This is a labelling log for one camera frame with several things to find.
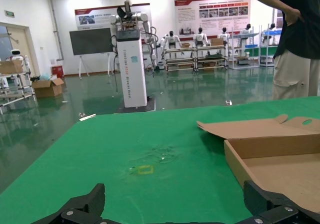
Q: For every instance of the white black humanoid robot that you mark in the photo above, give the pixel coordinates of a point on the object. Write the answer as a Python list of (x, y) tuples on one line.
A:
[(272, 27), (200, 37), (246, 31), (171, 39), (224, 36)]

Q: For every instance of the beige door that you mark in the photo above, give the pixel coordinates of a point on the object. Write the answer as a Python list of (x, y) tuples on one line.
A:
[(25, 48)]

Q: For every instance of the large brown cardboard carton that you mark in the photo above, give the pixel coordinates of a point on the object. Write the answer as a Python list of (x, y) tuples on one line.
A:
[(10, 67)]

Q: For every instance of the white tube frame workbench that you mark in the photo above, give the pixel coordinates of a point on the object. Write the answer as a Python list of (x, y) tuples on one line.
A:
[(211, 47), (178, 50)]

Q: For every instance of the open brown cardboard box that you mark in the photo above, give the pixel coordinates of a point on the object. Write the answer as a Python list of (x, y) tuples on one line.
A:
[(287, 174)]

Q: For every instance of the small white round-head robot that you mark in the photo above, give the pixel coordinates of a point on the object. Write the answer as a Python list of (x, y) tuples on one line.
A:
[(16, 54)]

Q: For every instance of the person black shirt beige trousers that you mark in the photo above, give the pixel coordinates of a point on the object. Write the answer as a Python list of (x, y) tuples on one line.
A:
[(300, 46)]

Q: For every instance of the red box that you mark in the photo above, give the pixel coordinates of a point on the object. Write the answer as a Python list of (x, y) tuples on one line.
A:
[(58, 71)]

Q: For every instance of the bystander bare forearm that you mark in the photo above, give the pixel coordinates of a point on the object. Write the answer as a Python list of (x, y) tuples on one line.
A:
[(270, 2)]

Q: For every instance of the small brown cardboard carton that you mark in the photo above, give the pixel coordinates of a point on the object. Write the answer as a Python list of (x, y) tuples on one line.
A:
[(185, 45), (217, 41)]

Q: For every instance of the green table cloth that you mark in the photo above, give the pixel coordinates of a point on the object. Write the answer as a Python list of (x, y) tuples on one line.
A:
[(100, 159)]

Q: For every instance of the white strip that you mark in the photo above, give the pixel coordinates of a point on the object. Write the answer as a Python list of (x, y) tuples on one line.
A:
[(87, 117)]

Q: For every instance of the black screen on white stand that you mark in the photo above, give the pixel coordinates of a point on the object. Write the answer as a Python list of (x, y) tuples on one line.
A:
[(91, 41)]

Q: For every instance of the white metal shelf rack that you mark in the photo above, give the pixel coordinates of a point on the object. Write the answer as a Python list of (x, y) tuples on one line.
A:
[(243, 35), (268, 49)]

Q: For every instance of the blue plastic bin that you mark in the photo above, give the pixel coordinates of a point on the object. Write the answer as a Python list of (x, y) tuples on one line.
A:
[(251, 46), (271, 32)]

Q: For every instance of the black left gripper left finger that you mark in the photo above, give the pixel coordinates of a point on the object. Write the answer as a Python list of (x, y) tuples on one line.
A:
[(85, 206)]

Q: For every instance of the yellow tape square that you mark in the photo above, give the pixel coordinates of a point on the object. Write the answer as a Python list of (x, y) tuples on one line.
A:
[(138, 171)]

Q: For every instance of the white tube frame rack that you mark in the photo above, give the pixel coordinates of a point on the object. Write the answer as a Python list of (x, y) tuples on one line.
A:
[(21, 83)]

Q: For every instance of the white wall pipe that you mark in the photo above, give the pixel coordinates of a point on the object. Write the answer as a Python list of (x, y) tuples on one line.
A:
[(57, 28)]

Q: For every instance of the large red-white wall poster board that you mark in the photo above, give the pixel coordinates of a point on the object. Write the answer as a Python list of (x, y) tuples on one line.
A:
[(190, 16)]

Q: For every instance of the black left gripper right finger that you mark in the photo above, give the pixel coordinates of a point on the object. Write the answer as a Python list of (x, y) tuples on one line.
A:
[(270, 206)]

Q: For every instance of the open cardboard carton with flaps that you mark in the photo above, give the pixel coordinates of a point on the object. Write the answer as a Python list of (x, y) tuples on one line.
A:
[(46, 90)]

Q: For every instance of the green exit sign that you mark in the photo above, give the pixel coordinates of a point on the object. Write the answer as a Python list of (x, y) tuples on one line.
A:
[(9, 13)]

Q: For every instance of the bystander bare hand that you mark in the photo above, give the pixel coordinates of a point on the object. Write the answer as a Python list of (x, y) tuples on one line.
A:
[(294, 17)]

